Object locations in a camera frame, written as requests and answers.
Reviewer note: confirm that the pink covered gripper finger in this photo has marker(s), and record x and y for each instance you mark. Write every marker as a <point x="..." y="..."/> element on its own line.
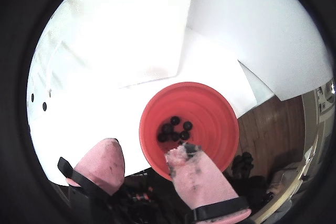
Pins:
<point x="199" y="179"/>
<point x="102" y="166"/>

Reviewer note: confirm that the red collapsible cup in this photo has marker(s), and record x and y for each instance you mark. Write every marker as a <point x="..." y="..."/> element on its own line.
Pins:
<point x="189" y="103"/>

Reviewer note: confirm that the white pipe cleaner stem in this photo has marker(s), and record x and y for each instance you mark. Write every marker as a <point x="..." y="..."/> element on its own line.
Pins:
<point x="49" y="93"/>

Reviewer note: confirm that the white paper sheet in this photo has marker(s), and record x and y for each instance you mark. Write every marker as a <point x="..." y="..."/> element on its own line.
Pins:
<point x="210" y="58"/>

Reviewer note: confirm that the white foam board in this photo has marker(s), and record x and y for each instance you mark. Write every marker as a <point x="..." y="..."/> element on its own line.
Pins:
<point x="118" y="24"/>

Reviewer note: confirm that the white backdrop panel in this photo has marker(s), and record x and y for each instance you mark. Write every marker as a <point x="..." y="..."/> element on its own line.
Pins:
<point x="262" y="24"/>

